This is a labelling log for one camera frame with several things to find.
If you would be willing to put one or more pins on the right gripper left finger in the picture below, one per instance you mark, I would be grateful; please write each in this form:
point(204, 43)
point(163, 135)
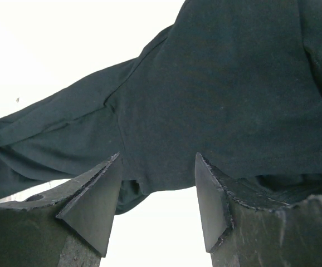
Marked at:
point(69, 225)

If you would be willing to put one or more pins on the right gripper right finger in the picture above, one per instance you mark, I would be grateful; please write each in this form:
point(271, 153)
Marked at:
point(243, 227)

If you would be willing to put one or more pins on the black t shirt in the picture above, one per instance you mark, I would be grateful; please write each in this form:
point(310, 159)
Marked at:
point(239, 82)

